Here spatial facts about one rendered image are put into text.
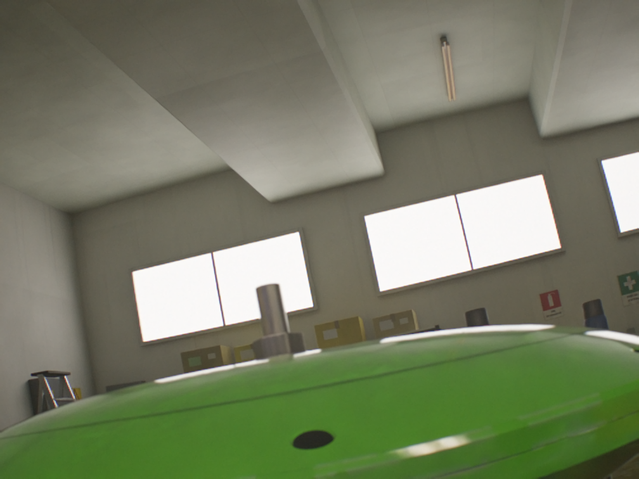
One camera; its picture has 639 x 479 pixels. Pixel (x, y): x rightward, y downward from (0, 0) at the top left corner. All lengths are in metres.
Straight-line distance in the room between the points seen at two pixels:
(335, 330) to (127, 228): 3.16
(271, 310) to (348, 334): 8.36
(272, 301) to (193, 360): 8.80
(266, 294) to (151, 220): 9.81
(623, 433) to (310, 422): 0.07
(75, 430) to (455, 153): 9.29
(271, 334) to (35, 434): 0.12
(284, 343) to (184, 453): 0.14
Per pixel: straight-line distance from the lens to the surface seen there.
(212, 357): 9.02
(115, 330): 10.10
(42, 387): 7.54
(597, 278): 9.25
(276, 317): 0.29
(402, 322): 8.58
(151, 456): 0.16
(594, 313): 1.93
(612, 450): 0.17
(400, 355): 0.19
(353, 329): 8.65
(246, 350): 8.89
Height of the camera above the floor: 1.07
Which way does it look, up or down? 13 degrees up
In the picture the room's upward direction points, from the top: 11 degrees counter-clockwise
